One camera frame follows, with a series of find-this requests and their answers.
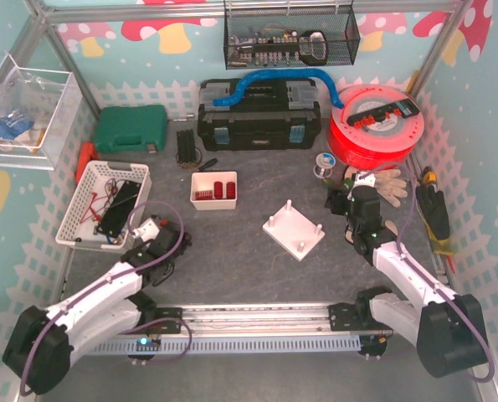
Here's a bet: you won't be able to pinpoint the yellow black tool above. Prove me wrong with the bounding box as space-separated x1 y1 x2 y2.
419 166 437 186

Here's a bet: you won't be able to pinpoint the white knit work glove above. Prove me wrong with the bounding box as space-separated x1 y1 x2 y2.
344 167 408 208

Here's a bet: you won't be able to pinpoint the clear acrylic wall box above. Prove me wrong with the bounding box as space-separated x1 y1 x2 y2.
0 54 82 171

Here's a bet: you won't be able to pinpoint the black device in basket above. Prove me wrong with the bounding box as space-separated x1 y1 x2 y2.
97 180 141 238

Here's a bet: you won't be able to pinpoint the green plastic tool case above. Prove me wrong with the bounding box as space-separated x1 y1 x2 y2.
93 104 168 153

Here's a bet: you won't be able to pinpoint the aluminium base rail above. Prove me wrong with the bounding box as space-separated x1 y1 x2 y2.
128 303 393 337

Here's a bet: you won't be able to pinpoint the white perforated basket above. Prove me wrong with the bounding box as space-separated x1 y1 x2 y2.
55 160 151 254

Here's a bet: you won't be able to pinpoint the black plastic toolbox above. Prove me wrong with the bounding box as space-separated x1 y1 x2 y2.
197 78 321 152

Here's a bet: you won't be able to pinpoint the black socket rail orange clips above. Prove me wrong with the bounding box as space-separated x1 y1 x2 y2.
347 99 419 129

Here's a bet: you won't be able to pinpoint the black yellow work glove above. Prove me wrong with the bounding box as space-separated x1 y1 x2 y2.
415 184 454 255

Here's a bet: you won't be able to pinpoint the white peg base plate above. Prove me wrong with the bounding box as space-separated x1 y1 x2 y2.
262 199 325 261

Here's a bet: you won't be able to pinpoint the blue corrugated hose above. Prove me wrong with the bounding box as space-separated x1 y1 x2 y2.
213 68 345 111

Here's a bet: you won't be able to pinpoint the green brass pipe fitting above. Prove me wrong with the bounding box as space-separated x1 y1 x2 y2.
323 178 354 191

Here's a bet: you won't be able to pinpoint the grey slotted cable duct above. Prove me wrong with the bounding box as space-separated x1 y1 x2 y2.
87 333 361 356

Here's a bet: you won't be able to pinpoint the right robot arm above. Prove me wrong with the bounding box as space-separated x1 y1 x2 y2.
326 180 495 383

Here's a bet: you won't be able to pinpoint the yellow rod in corner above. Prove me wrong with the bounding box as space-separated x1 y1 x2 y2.
406 70 419 94

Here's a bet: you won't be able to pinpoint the solder wire spool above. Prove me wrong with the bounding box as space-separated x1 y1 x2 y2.
313 152 336 179

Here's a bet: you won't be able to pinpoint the orange tool handle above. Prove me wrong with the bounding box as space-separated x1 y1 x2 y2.
74 142 98 183

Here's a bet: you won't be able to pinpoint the orange pneumatic tubing reel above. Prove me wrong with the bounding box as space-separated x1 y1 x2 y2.
326 84 424 170

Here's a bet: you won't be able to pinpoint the large red spring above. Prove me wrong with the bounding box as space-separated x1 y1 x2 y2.
226 182 236 199
213 181 223 199

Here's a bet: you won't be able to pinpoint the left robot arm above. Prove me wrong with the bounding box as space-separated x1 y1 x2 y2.
2 216 192 396

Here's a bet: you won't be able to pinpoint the black wire mesh shelf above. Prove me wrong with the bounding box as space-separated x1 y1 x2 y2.
223 1 360 70

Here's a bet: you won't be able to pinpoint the white plastic parts bin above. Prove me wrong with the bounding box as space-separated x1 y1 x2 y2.
190 171 238 211

